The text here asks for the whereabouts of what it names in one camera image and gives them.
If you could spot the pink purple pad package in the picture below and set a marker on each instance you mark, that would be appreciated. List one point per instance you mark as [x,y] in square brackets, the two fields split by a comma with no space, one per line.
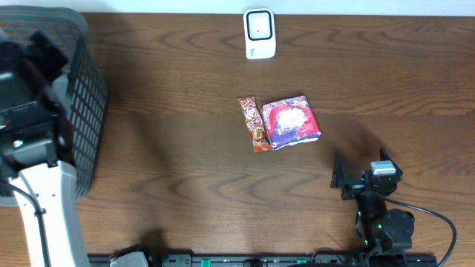
[290,122]

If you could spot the orange chocolate bar wrapper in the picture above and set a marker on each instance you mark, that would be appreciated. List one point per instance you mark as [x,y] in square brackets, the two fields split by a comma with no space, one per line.
[254,124]

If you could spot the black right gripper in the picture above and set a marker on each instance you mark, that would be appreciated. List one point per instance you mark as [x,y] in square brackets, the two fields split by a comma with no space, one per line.
[353,187]

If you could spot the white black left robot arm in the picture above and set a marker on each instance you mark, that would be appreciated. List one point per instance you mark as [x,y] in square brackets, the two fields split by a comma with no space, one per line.
[37,163]

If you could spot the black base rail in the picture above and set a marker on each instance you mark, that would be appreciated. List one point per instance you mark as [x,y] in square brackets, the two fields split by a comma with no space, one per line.
[325,259]

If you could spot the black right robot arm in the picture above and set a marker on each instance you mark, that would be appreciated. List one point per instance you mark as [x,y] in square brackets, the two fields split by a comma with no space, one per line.
[387,230]

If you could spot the grey plastic basket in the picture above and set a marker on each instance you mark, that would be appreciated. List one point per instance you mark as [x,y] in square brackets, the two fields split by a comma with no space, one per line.
[81,88]

